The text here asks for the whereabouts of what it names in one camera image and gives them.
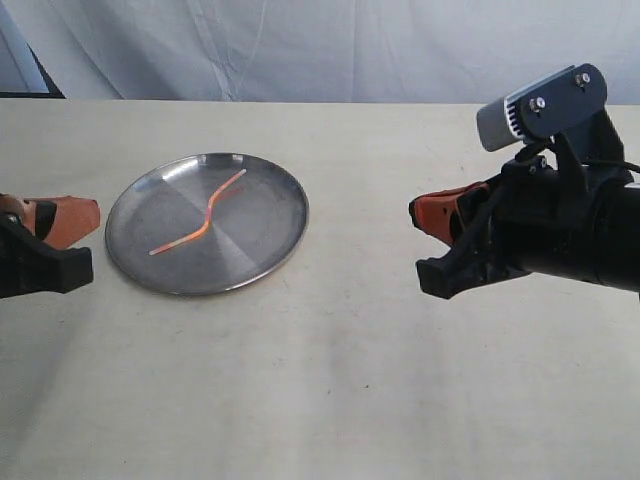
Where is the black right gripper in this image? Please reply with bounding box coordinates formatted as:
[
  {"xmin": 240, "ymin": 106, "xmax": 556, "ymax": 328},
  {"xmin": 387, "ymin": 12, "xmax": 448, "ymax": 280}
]
[{"xmin": 408, "ymin": 157, "xmax": 630, "ymax": 299}]

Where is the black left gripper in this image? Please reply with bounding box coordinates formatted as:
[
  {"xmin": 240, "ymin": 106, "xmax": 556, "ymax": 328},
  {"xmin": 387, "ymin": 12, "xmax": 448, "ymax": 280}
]
[{"xmin": 0, "ymin": 194, "xmax": 101, "ymax": 299}]

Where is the orange rubber band strip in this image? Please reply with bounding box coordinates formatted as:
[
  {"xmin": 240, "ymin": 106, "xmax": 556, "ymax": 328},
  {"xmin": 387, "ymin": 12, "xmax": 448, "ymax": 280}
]
[{"xmin": 148, "ymin": 168, "xmax": 247, "ymax": 256}]

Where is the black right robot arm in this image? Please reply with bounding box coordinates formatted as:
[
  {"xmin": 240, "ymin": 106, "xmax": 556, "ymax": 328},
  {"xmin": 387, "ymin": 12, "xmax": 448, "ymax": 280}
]
[{"xmin": 408, "ymin": 155, "xmax": 639, "ymax": 299}]

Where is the white backdrop cloth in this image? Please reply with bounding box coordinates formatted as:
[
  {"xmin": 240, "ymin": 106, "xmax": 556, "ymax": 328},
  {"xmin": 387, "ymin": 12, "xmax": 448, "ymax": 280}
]
[{"xmin": 1, "ymin": 1, "xmax": 639, "ymax": 104}]

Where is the round silver metal plate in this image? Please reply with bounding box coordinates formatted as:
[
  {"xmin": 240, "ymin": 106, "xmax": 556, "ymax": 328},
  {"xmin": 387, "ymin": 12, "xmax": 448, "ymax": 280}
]
[{"xmin": 104, "ymin": 152, "xmax": 310, "ymax": 297}]

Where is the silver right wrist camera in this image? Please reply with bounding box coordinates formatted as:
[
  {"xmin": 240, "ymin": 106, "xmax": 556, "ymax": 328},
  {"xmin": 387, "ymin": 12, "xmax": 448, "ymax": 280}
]
[{"xmin": 476, "ymin": 65, "xmax": 575, "ymax": 152}]

